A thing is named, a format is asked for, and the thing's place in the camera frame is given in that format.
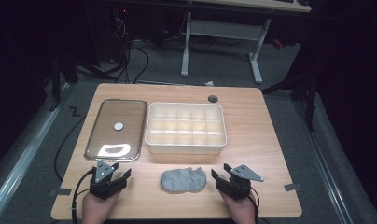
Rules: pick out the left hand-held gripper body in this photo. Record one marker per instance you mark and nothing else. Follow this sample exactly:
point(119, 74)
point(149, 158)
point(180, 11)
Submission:
point(106, 186)

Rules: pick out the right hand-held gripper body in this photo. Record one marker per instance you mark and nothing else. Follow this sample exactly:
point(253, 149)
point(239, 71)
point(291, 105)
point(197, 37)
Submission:
point(236, 186)

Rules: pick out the grey sock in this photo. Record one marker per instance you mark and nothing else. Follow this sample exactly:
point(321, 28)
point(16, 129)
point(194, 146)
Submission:
point(183, 180)

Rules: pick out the cream divided storage box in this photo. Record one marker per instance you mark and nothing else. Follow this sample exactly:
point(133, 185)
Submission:
point(185, 147)

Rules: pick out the person's right hand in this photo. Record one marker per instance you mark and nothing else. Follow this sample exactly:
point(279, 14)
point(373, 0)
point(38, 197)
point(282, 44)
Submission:
point(241, 211)

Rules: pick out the person's left hand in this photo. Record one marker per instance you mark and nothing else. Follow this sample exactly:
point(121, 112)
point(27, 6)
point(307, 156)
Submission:
point(96, 210)

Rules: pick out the white round sticker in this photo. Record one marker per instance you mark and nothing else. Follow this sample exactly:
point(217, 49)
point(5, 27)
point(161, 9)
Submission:
point(118, 126)

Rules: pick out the grey tape strip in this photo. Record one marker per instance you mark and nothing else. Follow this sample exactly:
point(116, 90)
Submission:
point(292, 187)
point(64, 191)

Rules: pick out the clear plastic lid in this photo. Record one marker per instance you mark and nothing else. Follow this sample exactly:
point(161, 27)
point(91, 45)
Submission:
point(115, 110)

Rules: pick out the black zigzag floor tape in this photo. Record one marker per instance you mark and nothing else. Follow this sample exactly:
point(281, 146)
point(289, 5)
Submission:
point(74, 111)

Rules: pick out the black table grommet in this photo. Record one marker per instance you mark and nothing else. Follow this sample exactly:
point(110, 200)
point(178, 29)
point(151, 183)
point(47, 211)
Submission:
point(212, 99)

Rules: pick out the white paper scrap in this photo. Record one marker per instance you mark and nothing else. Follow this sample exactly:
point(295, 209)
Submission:
point(209, 83)

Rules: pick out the black tripod stand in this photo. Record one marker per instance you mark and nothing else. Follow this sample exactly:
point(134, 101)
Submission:
point(309, 90)

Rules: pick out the small red object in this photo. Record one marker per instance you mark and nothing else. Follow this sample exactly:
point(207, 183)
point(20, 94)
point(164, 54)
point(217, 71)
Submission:
point(277, 44)

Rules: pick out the white-legged desk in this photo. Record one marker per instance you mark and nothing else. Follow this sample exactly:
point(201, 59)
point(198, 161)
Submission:
point(222, 29)

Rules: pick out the metal floor rail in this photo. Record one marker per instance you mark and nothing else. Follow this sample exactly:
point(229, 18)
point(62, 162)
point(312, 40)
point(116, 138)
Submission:
point(25, 155)
point(320, 155)

